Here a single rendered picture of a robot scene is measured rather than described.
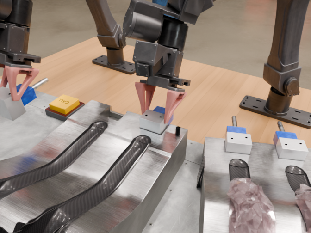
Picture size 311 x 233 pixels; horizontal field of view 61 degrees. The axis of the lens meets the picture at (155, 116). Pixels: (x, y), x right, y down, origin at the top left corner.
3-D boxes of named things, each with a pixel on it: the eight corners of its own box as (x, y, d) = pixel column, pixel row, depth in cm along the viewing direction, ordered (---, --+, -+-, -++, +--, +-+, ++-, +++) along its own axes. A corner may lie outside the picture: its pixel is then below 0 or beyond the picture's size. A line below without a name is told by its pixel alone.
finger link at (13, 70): (8, 104, 52) (13, 56, 50) (-16, 95, 55) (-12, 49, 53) (36, 102, 58) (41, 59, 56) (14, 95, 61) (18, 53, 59)
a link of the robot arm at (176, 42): (157, 49, 51) (164, 11, 50) (146, 48, 56) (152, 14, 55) (187, 56, 54) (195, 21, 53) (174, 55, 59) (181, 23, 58)
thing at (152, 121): (165, 107, 69) (165, 89, 65) (183, 112, 67) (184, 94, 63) (140, 137, 59) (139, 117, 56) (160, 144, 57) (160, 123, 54)
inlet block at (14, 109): (42, 86, 68) (36, 67, 64) (57, 91, 66) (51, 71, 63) (-3, 114, 59) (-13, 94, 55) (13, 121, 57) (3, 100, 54)
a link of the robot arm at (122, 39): (121, 35, 92) (127, 30, 97) (97, 33, 95) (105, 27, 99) (122, 52, 96) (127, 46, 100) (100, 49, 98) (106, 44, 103)
